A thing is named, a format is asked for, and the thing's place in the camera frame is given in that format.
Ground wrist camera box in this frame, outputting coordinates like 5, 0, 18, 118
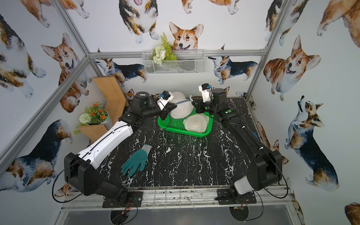
157, 91, 174, 111
198, 83, 212, 103

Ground white artificial flowers with fern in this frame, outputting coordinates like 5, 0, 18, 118
150, 33, 177, 66

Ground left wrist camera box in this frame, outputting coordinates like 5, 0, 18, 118
157, 91, 174, 111

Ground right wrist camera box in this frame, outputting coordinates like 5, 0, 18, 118
198, 83, 212, 103

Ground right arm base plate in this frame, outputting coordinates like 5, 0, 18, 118
215, 187, 257, 205

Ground potted orange flowers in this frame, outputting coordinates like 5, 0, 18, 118
73, 102, 113, 135

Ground green work glove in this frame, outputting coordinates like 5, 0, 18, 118
121, 144, 152, 177

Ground white wire wall basket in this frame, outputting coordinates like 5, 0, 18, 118
142, 50, 205, 75

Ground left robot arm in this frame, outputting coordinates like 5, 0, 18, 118
64, 91, 176, 200

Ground green plastic basket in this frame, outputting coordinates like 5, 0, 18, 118
157, 109, 213, 138

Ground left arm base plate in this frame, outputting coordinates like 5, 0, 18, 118
102, 191, 143, 208

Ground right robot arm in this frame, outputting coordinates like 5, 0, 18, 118
192, 83, 282, 195

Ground wooden shelf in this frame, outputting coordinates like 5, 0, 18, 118
78, 76, 128, 142

